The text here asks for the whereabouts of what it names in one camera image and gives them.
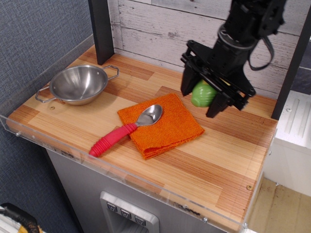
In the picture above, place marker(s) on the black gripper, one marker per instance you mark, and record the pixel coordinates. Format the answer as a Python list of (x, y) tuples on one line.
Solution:
[(222, 67)]

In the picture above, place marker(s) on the green yellow toy corn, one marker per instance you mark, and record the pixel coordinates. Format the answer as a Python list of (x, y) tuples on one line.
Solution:
[(203, 94)]

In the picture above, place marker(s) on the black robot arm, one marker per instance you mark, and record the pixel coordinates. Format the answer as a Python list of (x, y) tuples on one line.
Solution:
[(255, 18)]

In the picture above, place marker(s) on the orange folded towel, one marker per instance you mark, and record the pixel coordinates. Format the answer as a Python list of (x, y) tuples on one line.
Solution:
[(175, 127)]

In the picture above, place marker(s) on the white toy sink unit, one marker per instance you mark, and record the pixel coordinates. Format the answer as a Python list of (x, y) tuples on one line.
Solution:
[(288, 162)]

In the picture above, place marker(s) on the clear acrylic guard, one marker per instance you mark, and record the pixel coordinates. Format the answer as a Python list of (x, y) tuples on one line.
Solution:
[(214, 176)]

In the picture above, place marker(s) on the grey toy fridge cabinet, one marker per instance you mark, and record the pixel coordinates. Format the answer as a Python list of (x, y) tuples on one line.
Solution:
[(83, 186)]

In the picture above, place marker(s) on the silver dispenser panel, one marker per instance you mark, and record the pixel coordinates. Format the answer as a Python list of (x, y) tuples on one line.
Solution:
[(124, 217)]

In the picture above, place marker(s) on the black yellow object corner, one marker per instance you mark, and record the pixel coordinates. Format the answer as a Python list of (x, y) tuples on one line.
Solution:
[(28, 223)]

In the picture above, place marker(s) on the red handled metal spoon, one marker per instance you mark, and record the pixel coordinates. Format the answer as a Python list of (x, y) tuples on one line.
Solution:
[(148, 117)]

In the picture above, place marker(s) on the right black post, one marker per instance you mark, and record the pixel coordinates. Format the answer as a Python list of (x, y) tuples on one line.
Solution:
[(293, 67)]

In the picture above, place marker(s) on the black post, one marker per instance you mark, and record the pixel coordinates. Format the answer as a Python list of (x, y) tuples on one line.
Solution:
[(293, 67), (101, 27)]

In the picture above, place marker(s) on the steel bowl with handles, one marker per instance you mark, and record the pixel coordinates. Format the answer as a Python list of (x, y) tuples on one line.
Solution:
[(79, 85)]

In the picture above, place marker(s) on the left black post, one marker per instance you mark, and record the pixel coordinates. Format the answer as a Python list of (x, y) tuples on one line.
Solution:
[(101, 27)]

